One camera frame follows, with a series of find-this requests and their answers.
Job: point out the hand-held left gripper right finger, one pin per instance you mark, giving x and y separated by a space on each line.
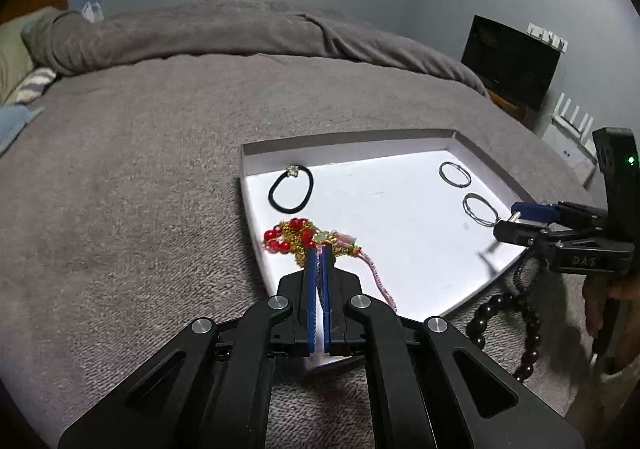
327 299

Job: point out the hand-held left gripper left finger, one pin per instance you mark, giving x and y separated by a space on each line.
311 299

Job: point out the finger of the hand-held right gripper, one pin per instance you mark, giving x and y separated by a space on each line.
520 231
530 210

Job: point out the grey cardboard box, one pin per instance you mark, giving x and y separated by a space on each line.
400 209

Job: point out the person's right forearm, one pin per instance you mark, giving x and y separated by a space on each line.
605 409

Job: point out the person's right hand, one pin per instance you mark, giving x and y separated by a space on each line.
592 304

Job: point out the white cabinet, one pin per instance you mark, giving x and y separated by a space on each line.
570 154

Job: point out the white router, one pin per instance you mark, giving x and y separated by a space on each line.
572 121

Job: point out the wooden television stand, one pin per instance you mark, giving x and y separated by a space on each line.
510 106

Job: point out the black television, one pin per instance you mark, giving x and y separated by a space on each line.
505 61

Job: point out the grey rolled duvet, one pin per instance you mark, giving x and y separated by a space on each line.
225 34

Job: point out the light blue blanket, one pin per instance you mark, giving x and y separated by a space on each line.
12 126

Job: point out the striped pillow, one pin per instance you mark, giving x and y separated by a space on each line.
32 84

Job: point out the white plastic bag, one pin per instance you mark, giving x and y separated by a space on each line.
91 13

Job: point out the green pillow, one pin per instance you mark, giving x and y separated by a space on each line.
12 49

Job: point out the white wall hooks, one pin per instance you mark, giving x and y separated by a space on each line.
550 36

